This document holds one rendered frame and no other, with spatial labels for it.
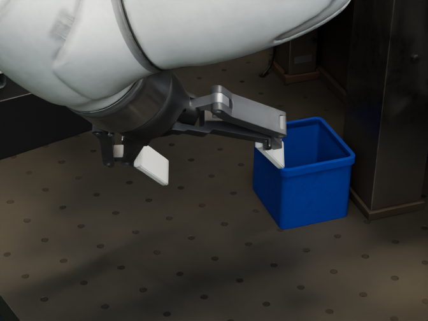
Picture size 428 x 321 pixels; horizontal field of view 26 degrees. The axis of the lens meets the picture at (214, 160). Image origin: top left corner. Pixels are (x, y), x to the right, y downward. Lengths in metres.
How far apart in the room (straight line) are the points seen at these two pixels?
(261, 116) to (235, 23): 0.26
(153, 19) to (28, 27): 0.09
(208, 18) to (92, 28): 0.09
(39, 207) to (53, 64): 0.55
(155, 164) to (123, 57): 0.34
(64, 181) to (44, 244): 0.14
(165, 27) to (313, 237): 0.56
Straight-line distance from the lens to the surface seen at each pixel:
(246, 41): 0.65
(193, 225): 1.17
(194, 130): 0.87
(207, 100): 0.85
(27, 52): 0.67
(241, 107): 0.87
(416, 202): 1.21
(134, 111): 0.78
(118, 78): 0.70
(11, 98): 1.29
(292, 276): 1.09
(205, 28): 0.64
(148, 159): 0.99
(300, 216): 1.16
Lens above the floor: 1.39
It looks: 32 degrees down
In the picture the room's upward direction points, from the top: straight up
